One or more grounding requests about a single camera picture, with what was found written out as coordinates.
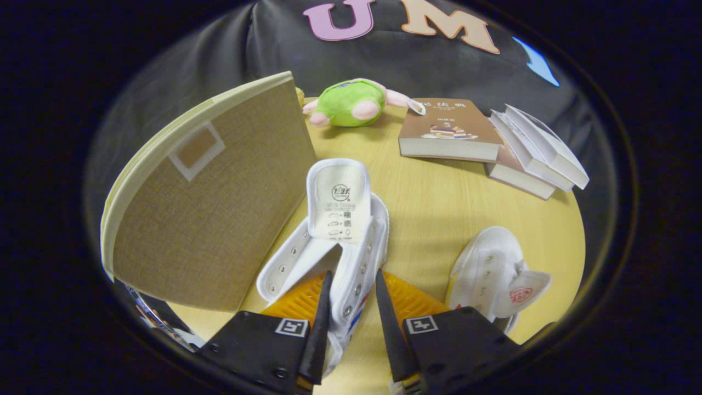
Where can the light brown book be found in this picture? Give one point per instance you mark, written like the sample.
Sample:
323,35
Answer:
444,118

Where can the white patterned book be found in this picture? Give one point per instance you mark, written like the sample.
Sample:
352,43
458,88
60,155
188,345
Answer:
529,162

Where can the dark brown book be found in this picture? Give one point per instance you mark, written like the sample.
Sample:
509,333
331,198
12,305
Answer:
515,178

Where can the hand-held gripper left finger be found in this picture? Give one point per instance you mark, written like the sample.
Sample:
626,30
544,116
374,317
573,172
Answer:
320,340

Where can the white book with dark picture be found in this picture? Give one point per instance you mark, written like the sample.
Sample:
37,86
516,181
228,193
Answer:
554,153

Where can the green and pink plush toy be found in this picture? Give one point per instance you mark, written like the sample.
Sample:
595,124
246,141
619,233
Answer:
345,104

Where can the white canvas high-top shoe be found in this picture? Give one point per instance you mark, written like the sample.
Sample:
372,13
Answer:
488,263
340,208

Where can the yellow plush toy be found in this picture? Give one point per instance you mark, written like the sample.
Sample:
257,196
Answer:
300,96

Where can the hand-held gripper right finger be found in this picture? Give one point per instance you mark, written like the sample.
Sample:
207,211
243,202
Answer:
392,340

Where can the beige fabric storage box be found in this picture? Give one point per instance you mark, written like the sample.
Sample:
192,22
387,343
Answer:
219,219

